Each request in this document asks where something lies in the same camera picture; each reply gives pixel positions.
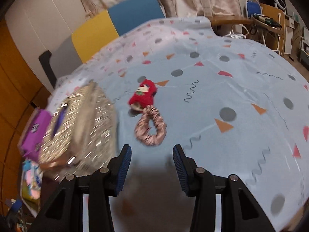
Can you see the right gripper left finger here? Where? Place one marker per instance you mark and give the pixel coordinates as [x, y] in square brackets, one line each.
[121, 167]

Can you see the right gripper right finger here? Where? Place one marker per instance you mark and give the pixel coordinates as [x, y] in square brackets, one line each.
[185, 167]

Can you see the pink satin scrunchie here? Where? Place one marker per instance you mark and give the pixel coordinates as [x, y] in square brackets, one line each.
[151, 128]

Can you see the blue tissue packet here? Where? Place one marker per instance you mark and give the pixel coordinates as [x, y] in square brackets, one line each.
[37, 180]

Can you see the gold rectangular tray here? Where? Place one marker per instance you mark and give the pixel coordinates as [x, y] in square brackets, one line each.
[30, 196]

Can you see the ornate silver tissue box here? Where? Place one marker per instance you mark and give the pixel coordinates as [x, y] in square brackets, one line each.
[81, 136]

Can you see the purple carton box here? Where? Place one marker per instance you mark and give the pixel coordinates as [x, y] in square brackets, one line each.
[33, 133]

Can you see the patterned light blue tablecloth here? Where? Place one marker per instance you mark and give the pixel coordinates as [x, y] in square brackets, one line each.
[234, 105]

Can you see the wooden side desk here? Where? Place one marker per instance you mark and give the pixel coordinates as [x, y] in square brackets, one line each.
[223, 23]

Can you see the grey yellow blue chair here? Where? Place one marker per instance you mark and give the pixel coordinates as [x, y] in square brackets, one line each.
[96, 33]

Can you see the white carton on desk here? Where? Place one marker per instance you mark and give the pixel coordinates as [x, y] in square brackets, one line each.
[207, 7]

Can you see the blue folding chair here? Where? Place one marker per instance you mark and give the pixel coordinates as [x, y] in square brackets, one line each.
[269, 25]

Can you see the small white fan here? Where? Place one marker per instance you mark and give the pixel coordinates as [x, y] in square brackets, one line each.
[279, 4]

